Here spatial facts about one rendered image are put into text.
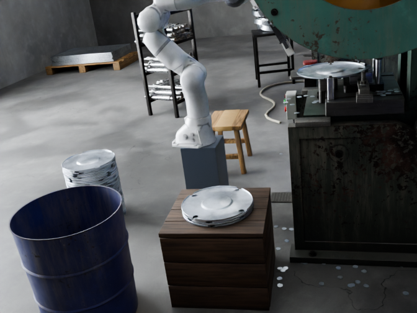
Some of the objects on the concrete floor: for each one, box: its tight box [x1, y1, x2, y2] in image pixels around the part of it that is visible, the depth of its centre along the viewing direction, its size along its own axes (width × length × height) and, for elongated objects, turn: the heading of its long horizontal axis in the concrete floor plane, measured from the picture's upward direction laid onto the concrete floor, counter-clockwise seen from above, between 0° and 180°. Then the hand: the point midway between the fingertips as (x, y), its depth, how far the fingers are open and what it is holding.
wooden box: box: [158, 188, 276, 311], centre depth 202 cm, size 40×38×35 cm
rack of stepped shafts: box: [131, 9, 199, 118], centre depth 447 cm, size 43×46×95 cm
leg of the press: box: [288, 117, 417, 268], centre depth 191 cm, size 92×12×90 cm, turn 93°
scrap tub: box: [9, 185, 138, 313], centre depth 191 cm, size 42×42×48 cm
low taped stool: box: [211, 109, 253, 175], centre depth 319 cm, size 34×24×34 cm
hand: (287, 48), depth 210 cm, fingers closed
